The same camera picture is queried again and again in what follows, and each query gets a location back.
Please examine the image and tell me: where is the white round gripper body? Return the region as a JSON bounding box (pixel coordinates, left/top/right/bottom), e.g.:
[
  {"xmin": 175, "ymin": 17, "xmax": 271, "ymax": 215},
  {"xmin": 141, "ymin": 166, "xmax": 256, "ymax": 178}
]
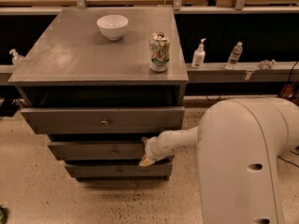
[{"xmin": 145, "ymin": 137, "xmax": 165, "ymax": 161}]

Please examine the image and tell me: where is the grey drawer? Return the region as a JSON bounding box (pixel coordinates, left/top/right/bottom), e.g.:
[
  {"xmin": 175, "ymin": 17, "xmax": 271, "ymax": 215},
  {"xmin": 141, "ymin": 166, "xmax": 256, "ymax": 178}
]
[
  {"xmin": 48, "ymin": 141, "xmax": 145, "ymax": 161},
  {"xmin": 21, "ymin": 107, "xmax": 184, "ymax": 134},
  {"xmin": 65, "ymin": 161, "xmax": 172, "ymax": 179}
]

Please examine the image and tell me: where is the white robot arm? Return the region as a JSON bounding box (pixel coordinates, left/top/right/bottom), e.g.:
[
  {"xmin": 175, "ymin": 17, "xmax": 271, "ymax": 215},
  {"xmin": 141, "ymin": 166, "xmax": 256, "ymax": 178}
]
[{"xmin": 139, "ymin": 98, "xmax": 299, "ymax": 224}]

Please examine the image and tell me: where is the grey bottom drawer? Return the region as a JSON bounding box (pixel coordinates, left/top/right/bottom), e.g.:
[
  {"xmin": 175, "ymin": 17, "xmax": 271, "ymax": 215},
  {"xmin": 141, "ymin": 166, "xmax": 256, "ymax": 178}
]
[{"xmin": 65, "ymin": 161, "xmax": 172, "ymax": 179}]

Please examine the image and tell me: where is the grey top drawer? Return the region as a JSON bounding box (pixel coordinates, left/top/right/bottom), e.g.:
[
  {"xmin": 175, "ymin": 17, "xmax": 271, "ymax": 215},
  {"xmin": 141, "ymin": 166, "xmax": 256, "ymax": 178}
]
[{"xmin": 21, "ymin": 107, "xmax": 184, "ymax": 134}]

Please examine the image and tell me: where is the grey drawer cabinet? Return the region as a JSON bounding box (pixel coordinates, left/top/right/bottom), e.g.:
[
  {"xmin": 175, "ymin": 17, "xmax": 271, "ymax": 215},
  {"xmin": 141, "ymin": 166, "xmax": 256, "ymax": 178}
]
[{"xmin": 7, "ymin": 7, "xmax": 190, "ymax": 182}]

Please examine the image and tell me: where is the crushed green white soda can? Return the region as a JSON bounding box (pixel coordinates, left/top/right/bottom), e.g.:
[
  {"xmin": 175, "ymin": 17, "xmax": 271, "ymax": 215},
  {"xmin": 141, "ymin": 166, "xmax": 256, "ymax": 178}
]
[{"xmin": 149, "ymin": 32, "xmax": 170, "ymax": 72}]

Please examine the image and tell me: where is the white pump lotion bottle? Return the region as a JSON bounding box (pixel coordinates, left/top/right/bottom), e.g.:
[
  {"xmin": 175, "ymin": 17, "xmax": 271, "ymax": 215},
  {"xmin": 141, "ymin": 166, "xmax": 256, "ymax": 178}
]
[{"xmin": 192, "ymin": 38, "xmax": 206, "ymax": 68}]

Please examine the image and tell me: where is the white ceramic bowl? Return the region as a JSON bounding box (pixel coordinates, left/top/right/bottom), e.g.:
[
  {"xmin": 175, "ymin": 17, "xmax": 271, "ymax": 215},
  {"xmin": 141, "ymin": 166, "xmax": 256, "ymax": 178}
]
[{"xmin": 96, "ymin": 15, "xmax": 129, "ymax": 40}]

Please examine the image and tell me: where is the clear plastic water bottle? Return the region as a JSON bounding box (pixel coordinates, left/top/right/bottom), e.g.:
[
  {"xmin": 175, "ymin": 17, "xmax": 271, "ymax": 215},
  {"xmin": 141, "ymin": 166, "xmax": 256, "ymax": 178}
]
[{"xmin": 225, "ymin": 42, "xmax": 243, "ymax": 69}]

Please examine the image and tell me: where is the crumpled clear plastic wrapper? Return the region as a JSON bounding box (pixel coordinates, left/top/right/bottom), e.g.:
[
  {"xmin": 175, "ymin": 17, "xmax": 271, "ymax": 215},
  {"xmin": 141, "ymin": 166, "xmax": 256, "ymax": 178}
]
[{"xmin": 260, "ymin": 60, "xmax": 276, "ymax": 70}]

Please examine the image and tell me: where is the orange device under shelf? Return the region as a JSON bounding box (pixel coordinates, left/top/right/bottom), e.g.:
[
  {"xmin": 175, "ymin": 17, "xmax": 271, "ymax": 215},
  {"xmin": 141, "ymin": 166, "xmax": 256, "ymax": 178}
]
[{"xmin": 278, "ymin": 84, "xmax": 299, "ymax": 105}]

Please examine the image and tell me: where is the green object floor corner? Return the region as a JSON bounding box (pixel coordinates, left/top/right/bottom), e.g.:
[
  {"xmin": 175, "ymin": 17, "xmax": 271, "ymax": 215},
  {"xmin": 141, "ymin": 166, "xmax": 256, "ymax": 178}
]
[{"xmin": 0, "ymin": 205, "xmax": 7, "ymax": 224}]

